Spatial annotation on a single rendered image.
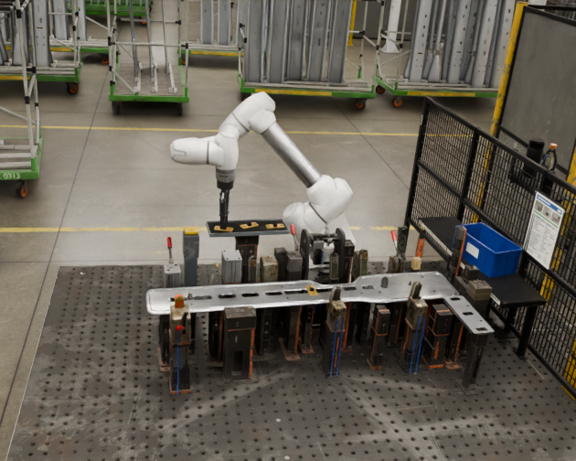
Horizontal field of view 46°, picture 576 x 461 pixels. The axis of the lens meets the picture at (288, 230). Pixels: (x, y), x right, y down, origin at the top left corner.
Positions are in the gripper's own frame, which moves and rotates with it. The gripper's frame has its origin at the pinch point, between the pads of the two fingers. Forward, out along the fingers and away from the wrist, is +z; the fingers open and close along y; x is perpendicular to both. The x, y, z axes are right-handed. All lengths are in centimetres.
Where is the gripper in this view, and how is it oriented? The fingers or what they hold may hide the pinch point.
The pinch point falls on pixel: (223, 220)
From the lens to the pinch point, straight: 307.7
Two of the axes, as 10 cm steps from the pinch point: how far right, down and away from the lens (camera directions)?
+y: -1.1, 4.2, -9.0
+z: -0.7, 9.0, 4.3
